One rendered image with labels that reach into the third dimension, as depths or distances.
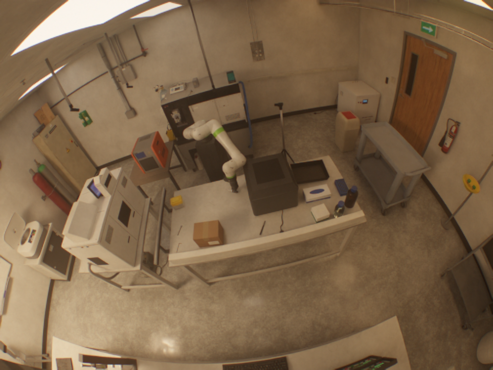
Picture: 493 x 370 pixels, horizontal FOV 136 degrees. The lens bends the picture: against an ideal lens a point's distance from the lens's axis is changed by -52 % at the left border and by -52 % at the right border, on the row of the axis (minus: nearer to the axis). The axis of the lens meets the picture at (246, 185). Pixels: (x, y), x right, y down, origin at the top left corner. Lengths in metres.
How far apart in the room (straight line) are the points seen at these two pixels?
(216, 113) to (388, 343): 3.38
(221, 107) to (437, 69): 3.35
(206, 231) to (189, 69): 3.19
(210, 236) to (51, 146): 4.21
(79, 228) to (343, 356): 2.20
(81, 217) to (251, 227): 1.51
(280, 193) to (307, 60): 3.33
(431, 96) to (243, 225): 3.28
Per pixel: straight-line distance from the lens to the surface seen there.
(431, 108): 3.72
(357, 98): 4.22
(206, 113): 3.24
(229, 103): 3.18
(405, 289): 2.92
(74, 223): 1.96
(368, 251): 2.86
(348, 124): 3.54
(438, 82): 3.58
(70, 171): 5.29
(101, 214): 1.95
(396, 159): 2.84
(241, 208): 1.97
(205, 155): 2.53
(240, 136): 3.42
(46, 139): 5.09
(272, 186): 1.68
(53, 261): 4.24
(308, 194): 1.92
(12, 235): 4.45
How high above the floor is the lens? 2.48
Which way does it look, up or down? 48 degrees down
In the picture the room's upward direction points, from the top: 15 degrees counter-clockwise
